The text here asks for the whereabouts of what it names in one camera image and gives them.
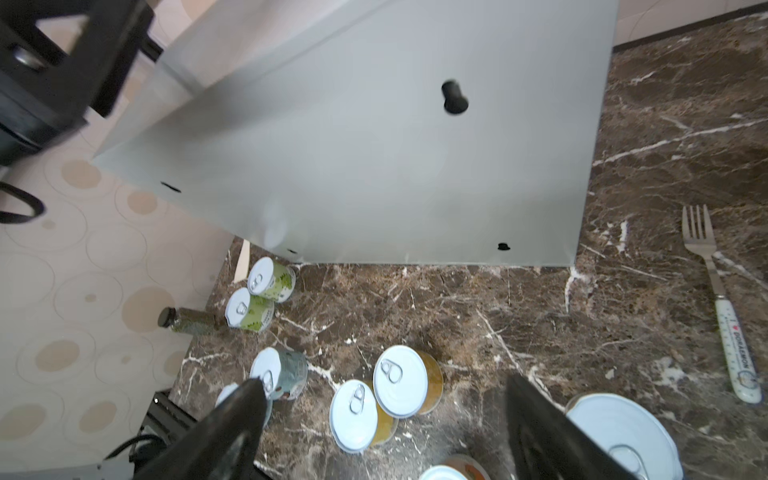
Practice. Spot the white handled fork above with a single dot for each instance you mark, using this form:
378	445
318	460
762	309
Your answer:
699	239

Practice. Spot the brown orange can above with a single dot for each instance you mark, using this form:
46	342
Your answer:
628	433
456	467

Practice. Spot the yellow can right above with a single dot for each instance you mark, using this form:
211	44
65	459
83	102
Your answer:
407	382

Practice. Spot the yellow can left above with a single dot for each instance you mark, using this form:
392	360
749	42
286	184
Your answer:
357	422

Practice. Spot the teal can upper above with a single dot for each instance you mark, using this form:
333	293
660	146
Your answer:
283	373

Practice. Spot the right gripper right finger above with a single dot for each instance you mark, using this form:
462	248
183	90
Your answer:
545	444

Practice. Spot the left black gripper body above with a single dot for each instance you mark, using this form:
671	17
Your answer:
46	91

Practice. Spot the grey metal cabinet box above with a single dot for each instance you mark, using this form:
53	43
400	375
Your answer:
378	132

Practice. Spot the wooden spatula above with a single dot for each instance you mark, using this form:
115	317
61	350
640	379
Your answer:
242	265

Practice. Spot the green can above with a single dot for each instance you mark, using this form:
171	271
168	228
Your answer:
249	312
271	280

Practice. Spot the yellow can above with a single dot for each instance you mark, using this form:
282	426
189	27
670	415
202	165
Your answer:
407	382
357	422

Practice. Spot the brown orange can front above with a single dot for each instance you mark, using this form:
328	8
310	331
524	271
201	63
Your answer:
456	467

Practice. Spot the green can upper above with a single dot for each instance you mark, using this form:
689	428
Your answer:
271	280

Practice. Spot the black base frame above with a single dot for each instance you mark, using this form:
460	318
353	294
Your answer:
165	424

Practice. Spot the small dark glass bottle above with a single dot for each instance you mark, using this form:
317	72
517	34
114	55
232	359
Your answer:
189	321

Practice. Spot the green can lower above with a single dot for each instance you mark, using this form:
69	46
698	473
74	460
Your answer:
249	312

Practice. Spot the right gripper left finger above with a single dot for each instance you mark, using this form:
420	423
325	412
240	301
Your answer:
221	446

